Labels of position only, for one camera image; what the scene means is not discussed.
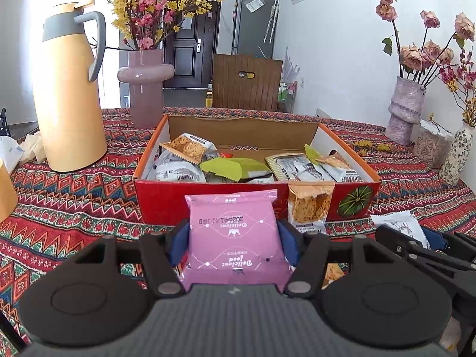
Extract clear folded umbrella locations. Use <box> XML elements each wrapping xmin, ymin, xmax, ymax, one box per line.
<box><xmin>264</xmin><ymin>0</ymin><xmax>279</xmax><ymax>43</ymax></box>

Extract pale yellow packet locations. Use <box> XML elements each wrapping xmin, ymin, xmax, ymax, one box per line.
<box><xmin>439</xmin><ymin>318</ymin><xmax>462</xmax><ymax>354</ymax></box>

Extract yellow mug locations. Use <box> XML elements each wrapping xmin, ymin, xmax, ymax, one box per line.
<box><xmin>0</xmin><ymin>158</ymin><xmax>18</xmax><ymax>224</ymax></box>

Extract red cardboard box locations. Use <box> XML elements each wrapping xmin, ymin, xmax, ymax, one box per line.
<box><xmin>133</xmin><ymin>115</ymin><xmax>382</xmax><ymax>236</ymax></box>

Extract pink and yellow blossom branches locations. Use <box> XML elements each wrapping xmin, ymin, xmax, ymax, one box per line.
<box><xmin>87</xmin><ymin>0</ymin><xmax>272</xmax><ymax>51</ymax></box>

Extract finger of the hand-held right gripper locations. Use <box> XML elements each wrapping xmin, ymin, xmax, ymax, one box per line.
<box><xmin>375</xmin><ymin>225</ymin><xmax>476</xmax><ymax>279</ymax></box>
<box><xmin>422</xmin><ymin>228</ymin><xmax>476</xmax><ymax>264</ymax></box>

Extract beige cloth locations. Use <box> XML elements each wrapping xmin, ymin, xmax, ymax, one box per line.
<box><xmin>20</xmin><ymin>131</ymin><xmax>47</xmax><ymax>163</ymax></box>

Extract beige grey snack packet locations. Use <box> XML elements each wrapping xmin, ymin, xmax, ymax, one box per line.
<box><xmin>265</xmin><ymin>153</ymin><xmax>317</xmax><ymax>181</ymax></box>

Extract white plastic bag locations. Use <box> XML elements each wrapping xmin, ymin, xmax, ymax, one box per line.
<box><xmin>0</xmin><ymin>136</ymin><xmax>25</xmax><ymax>173</ymax></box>

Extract small storage rack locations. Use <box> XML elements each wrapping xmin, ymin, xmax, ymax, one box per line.
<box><xmin>278</xmin><ymin>80</ymin><xmax>298</xmax><ymax>114</ymax></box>

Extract floral ceramic vase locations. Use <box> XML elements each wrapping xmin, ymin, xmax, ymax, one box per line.
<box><xmin>439</xmin><ymin>121</ymin><xmax>475</xmax><ymax>186</ymax></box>

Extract pale dried grass bunch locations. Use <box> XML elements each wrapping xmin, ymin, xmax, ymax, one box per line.
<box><xmin>283</xmin><ymin>46</ymin><xmax>300</xmax><ymax>82</ymax></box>

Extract glass jar with grains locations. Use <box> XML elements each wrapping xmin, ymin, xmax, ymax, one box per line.
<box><xmin>413</xmin><ymin>119</ymin><xmax>454</xmax><ymax>169</ymax></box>

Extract grey white snack packet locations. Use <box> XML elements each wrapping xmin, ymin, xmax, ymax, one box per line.
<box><xmin>154</xmin><ymin>154</ymin><xmax>208</xmax><ymax>183</ymax></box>

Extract brown wooden chair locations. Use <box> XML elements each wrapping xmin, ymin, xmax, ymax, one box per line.
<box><xmin>212</xmin><ymin>54</ymin><xmax>283</xmax><ymax>112</ymax></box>

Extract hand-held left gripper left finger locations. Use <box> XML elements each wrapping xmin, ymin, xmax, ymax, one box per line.
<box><xmin>72</xmin><ymin>219</ymin><xmax>191</xmax><ymax>299</ymax></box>

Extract pink glass vase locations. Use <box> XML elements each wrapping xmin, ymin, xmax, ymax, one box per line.
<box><xmin>118</xmin><ymin>49</ymin><xmax>175</xmax><ymax>129</ymax></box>

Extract pink snack packet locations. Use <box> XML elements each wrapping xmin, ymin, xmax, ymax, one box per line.
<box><xmin>178</xmin><ymin>190</ymin><xmax>292</xmax><ymax>291</ymax></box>

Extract textured pink vase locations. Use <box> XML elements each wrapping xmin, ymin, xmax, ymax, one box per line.
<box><xmin>385</xmin><ymin>76</ymin><xmax>426</xmax><ymax>145</ymax></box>

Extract small blossom sprigs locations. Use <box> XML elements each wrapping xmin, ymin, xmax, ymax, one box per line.
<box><xmin>437</xmin><ymin>46</ymin><xmax>476</xmax><ymax>127</ymax></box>

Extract yellow thermos jug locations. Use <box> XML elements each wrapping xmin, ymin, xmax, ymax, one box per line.
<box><xmin>33</xmin><ymin>1</ymin><xmax>108</xmax><ymax>173</ymax></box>

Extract patterned red tablecloth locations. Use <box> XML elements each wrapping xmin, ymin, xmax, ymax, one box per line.
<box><xmin>0</xmin><ymin>107</ymin><xmax>476</xmax><ymax>357</ymax></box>

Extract dark brown door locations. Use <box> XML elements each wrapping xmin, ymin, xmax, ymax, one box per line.
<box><xmin>164</xmin><ymin>0</ymin><xmax>222</xmax><ymax>89</ymax></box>

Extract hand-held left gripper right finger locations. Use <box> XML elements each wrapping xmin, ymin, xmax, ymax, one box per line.
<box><xmin>277</xmin><ymin>219</ymin><xmax>402</xmax><ymax>299</ymax></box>

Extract dried pink roses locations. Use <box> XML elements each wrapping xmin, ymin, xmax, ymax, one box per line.
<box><xmin>375</xmin><ymin>0</ymin><xmax>476</xmax><ymax>84</ymax></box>

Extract grey refrigerator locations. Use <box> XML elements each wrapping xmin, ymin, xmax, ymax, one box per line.
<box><xmin>231</xmin><ymin>0</ymin><xmax>279</xmax><ymax>60</ymax></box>

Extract fallen yellow blossoms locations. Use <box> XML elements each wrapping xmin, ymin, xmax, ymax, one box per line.
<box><xmin>353</xmin><ymin>139</ymin><xmax>391</xmax><ymax>153</ymax></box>

